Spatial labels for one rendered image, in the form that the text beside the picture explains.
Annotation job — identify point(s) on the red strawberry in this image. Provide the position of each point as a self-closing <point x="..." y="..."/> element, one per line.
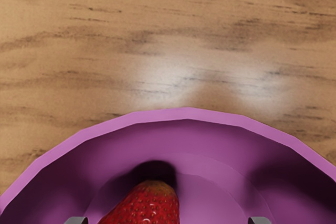
<point x="147" y="203"/>

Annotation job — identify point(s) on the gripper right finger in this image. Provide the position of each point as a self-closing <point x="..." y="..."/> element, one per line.
<point x="258" y="220"/>

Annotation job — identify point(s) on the purple bowl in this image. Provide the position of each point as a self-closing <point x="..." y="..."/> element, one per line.
<point x="236" y="155"/>

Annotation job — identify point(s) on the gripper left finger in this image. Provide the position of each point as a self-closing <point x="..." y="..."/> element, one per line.
<point x="76" y="220"/>

